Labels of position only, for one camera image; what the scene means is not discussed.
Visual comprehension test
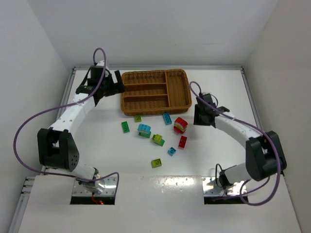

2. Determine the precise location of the lime lego brick front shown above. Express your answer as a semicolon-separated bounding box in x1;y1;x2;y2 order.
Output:
151;159;162;168

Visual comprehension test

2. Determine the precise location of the brown wicker divided tray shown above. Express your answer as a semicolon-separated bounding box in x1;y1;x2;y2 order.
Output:
121;69;192;116

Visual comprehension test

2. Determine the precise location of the dark green lego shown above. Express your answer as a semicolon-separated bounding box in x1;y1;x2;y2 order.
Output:
121;121;130;133

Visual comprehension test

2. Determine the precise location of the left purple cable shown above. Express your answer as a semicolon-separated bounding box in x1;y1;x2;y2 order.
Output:
13;48;120;192

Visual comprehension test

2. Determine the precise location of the purple cable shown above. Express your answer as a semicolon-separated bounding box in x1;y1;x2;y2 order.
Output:
13;48;120;192
189;81;282;206

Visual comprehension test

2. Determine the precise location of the long cyan lego brick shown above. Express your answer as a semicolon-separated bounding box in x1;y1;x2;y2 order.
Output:
163;113;172;125

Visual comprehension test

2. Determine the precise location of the cyan rounded lego brick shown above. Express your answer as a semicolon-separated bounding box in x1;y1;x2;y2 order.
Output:
138;124;151;134

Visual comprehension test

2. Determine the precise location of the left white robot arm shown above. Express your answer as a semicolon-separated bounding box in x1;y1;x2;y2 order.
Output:
37;64;125;194

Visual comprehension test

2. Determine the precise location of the small cyan lego brick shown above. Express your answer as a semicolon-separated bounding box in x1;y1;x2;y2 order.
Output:
168;147;176;156

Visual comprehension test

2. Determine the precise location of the metal base plate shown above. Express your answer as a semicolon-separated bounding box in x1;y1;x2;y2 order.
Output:
202;176;248;197
72;176;118;197

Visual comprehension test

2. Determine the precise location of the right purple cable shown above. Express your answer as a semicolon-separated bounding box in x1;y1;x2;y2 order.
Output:
189;81;282;206

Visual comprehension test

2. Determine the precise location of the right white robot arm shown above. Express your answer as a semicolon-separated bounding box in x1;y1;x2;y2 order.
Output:
194;93;287;189

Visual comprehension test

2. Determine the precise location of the red flat lego brick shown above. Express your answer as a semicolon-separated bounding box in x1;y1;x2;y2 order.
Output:
178;136;187;149

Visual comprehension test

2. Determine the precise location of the lime green stacked lego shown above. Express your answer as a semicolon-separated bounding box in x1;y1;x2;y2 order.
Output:
152;134;165;146

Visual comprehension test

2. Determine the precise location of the green lego base brick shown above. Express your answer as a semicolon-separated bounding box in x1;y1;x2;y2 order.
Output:
138;131;151;138

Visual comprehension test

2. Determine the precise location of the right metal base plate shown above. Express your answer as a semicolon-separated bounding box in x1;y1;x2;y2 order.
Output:
202;176;248;197

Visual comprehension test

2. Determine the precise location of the small lime lego brick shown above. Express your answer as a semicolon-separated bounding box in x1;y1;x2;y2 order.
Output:
134;115;141;122

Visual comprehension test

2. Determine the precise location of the red lime stacked lego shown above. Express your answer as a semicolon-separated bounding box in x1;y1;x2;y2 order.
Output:
173;117;188;134

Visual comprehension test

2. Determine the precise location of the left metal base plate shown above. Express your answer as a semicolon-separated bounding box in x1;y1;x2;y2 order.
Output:
72;176;118;197

